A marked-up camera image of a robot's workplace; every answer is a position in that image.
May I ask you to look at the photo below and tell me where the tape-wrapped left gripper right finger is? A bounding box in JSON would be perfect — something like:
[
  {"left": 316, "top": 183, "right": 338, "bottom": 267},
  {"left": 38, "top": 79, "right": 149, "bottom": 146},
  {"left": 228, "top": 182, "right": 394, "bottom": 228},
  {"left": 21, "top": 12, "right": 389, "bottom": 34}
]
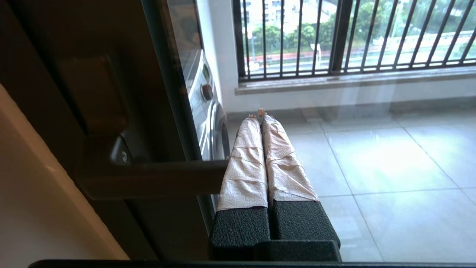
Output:
[{"left": 257, "top": 108, "right": 341, "bottom": 248}]

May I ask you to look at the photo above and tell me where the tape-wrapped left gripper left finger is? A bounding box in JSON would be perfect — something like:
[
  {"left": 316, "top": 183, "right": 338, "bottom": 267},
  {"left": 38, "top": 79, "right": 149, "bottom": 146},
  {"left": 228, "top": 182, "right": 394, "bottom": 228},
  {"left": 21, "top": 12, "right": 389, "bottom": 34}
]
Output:
[{"left": 208, "top": 115, "right": 271, "bottom": 260}]

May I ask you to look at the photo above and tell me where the dark brown glass sliding door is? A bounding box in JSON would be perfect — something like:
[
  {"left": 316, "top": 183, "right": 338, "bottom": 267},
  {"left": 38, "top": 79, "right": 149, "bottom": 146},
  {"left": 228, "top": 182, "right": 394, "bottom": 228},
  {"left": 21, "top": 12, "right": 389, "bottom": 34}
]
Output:
[{"left": 0, "top": 0, "right": 476, "bottom": 262}]

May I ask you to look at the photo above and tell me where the white front-load washing machine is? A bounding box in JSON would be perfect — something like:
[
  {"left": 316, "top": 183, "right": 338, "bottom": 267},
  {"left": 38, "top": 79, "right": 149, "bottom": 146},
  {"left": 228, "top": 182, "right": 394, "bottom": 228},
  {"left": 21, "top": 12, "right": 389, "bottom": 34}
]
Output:
[{"left": 167, "top": 0, "right": 232, "bottom": 209}]

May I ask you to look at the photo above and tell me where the grey stone window sill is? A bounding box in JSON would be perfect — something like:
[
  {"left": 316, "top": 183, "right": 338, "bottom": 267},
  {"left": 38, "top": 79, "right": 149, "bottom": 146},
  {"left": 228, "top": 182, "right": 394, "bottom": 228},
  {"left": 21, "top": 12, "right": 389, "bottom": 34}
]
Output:
[{"left": 235, "top": 66, "right": 476, "bottom": 96}]

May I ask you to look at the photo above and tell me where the black balcony railing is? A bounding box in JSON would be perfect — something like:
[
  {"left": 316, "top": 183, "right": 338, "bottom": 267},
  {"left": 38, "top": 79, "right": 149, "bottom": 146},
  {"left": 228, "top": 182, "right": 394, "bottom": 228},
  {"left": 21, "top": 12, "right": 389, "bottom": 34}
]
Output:
[{"left": 232, "top": 0, "right": 476, "bottom": 82}]

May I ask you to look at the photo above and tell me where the dark balcony window frame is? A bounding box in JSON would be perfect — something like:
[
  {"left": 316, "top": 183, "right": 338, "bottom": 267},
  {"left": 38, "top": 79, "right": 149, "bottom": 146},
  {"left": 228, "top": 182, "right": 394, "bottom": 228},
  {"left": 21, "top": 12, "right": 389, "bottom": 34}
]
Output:
[{"left": 329, "top": 0, "right": 354, "bottom": 73}]

